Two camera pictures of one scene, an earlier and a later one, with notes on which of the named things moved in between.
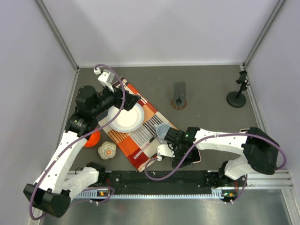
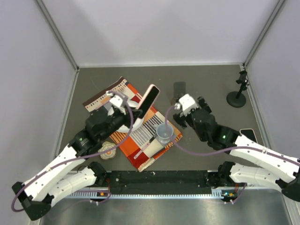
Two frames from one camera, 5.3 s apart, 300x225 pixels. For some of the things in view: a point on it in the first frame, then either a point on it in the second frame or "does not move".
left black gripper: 117,94 → 127,119
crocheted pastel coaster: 107,150 does not move
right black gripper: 175,160 → 181,120
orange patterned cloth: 139,147 does not move
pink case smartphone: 196,157 → 149,99
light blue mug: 161,130 does not move
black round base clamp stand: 237,99 does not move
